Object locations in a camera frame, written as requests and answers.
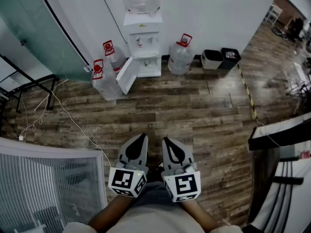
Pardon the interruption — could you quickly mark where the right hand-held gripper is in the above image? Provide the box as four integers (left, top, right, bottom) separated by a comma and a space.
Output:
162, 136, 202, 203

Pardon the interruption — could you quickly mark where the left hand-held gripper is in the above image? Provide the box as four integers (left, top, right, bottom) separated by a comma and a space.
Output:
108, 133, 149, 198

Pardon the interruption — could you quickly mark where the white water dispenser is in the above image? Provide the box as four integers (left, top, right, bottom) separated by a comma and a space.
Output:
122, 10, 163, 79

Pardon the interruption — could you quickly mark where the person's left forearm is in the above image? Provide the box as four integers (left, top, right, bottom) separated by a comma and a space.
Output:
89, 193, 134, 233

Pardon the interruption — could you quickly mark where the person's right forearm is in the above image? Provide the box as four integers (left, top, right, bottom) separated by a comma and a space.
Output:
181, 199, 221, 233

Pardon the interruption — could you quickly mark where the person's light shirt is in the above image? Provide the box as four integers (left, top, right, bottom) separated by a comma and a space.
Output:
65, 202, 243, 233

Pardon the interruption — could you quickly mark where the clear water jug red cap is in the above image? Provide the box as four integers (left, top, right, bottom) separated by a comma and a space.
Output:
102, 40, 128, 74
91, 59, 123, 101
167, 33, 195, 75

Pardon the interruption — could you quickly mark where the white dispenser door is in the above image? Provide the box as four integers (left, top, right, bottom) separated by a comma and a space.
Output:
116, 56, 140, 95

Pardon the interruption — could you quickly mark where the yellow black hazard tape strip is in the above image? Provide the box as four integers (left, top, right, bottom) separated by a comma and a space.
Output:
237, 63, 258, 120

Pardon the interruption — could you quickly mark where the white slotted drip tray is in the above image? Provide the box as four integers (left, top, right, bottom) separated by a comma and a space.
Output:
134, 51, 160, 59

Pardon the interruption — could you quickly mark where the white mesh panel rack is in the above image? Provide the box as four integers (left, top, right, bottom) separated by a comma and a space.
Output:
0, 137, 107, 233

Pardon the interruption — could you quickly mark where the white trash bin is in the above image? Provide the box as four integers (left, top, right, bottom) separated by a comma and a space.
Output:
201, 49, 224, 70

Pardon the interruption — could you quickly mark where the black trash bin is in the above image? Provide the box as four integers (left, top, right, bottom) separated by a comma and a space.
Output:
218, 47, 242, 70

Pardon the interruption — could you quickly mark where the white metal rack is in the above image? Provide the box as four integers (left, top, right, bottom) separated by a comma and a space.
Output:
284, 62, 311, 97

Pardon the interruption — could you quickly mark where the frosted glass partition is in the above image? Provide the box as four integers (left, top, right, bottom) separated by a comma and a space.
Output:
0, 0, 92, 82

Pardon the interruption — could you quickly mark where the white wooden rack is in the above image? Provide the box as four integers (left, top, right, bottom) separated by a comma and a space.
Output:
264, 3, 283, 25

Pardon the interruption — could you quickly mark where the black office chair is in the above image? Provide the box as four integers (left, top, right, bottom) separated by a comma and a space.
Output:
271, 17, 306, 42

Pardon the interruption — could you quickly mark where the long white floor cable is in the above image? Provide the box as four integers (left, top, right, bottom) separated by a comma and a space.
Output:
50, 90, 112, 168

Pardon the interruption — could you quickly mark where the black frame white table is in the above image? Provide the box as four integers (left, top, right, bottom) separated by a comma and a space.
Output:
247, 112, 311, 233

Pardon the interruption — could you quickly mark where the thin white charger cable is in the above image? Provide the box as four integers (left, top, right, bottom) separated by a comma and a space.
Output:
19, 91, 49, 138

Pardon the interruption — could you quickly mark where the black metal frame table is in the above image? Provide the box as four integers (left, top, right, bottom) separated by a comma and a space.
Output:
0, 53, 60, 114

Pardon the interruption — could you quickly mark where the black wall cable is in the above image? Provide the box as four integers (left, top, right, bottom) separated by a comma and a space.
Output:
96, 0, 128, 45

